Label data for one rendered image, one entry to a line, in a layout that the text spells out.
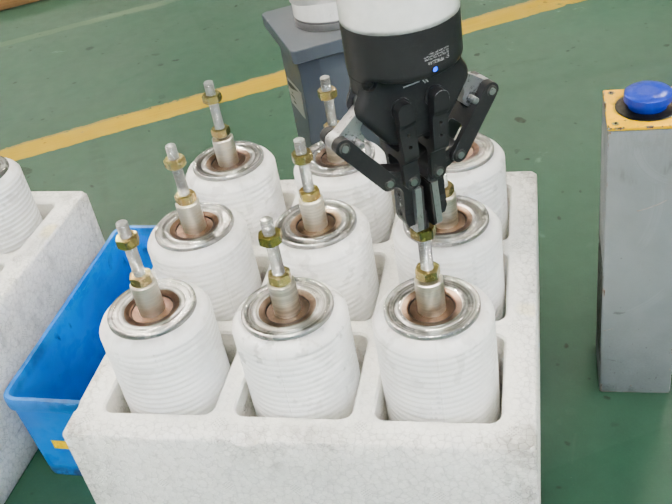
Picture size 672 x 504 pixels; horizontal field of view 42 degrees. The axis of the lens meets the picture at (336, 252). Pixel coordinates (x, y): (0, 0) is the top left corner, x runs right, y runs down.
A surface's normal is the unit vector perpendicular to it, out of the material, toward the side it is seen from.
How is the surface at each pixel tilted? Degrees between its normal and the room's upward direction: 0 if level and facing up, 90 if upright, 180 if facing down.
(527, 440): 0
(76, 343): 88
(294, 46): 0
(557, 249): 0
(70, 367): 88
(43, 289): 90
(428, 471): 90
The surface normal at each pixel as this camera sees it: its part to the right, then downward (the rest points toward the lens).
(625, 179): -0.18, 0.60
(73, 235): 0.96, 0.01
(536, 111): -0.15, -0.80
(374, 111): 0.45, 0.47
